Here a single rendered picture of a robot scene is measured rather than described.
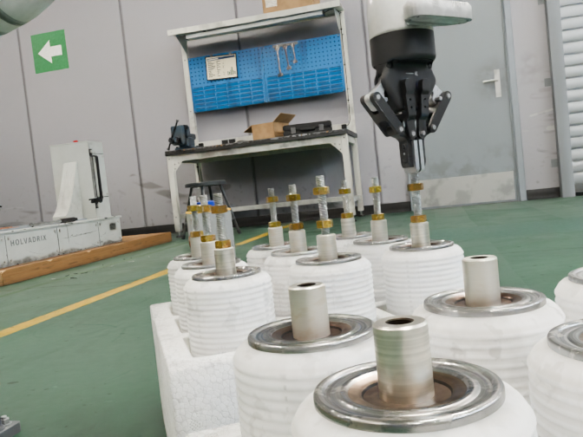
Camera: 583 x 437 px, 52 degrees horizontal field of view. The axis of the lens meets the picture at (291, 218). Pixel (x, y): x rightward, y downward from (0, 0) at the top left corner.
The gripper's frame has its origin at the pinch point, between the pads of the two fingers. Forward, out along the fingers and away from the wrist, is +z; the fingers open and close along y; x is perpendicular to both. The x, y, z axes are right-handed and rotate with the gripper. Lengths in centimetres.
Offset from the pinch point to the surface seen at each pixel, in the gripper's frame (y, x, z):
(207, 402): 29.1, -0.4, 21.7
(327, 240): 11.9, -2.4, 8.4
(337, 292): 13.5, 0.9, 13.8
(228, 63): -216, -462, -120
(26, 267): 5, -291, 29
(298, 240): 8.5, -13.7, 9.1
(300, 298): 32.5, 24.1, 8.4
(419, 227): 0.8, 0.8, 8.4
